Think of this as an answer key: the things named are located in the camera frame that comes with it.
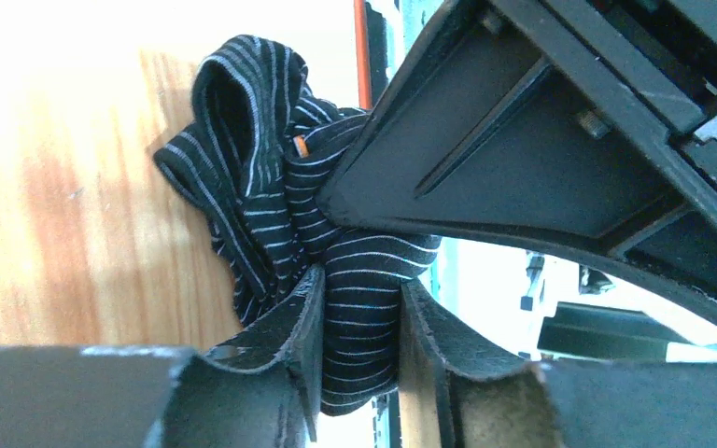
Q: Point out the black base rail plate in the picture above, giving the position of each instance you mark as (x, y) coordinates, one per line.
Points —
(385, 32)

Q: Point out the black pinstriped underwear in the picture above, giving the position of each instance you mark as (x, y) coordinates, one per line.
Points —
(259, 149)

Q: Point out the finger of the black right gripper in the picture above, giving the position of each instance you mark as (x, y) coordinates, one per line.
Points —
(569, 128)

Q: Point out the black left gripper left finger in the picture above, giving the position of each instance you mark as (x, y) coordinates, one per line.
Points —
(261, 388)

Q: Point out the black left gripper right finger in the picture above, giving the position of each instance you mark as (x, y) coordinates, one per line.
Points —
(458, 389)

